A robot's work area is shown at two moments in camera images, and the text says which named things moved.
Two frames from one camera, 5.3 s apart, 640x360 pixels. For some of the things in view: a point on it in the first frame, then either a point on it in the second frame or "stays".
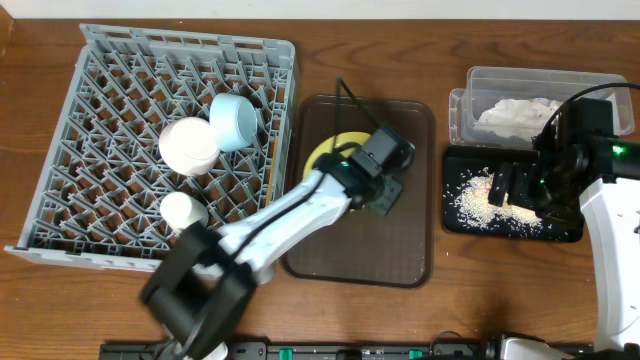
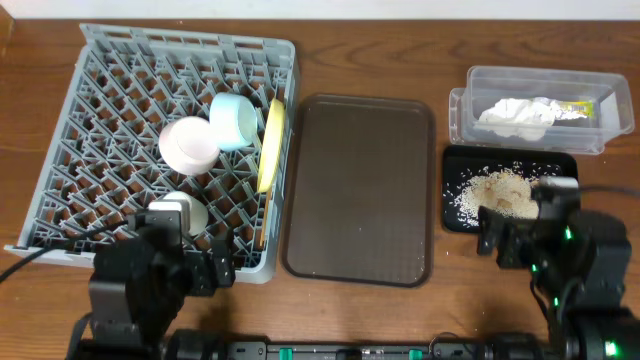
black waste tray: x=467 y=175 stays
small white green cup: x=180 y=209 stays
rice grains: x=470 y=191 stays
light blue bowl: x=233 y=120 stays
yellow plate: x=332 y=143 to x=273 y=145
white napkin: x=520 y=117 stays
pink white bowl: x=187 y=145 stays
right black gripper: x=522 y=176 to x=515 y=233
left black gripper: x=388 y=190 to x=211 y=270
